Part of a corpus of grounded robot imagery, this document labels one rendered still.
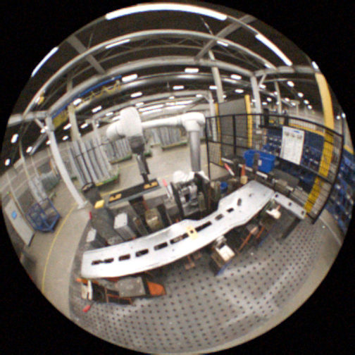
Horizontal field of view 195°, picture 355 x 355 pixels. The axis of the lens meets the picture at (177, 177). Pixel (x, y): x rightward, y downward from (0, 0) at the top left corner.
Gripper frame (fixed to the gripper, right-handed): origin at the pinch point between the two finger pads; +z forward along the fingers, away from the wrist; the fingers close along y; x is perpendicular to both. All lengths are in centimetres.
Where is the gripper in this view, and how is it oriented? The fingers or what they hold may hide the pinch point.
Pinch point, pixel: (147, 177)
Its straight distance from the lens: 65.0
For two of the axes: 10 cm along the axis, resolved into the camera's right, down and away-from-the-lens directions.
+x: 9.6, -2.6, 1.1
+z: 1.8, 8.6, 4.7
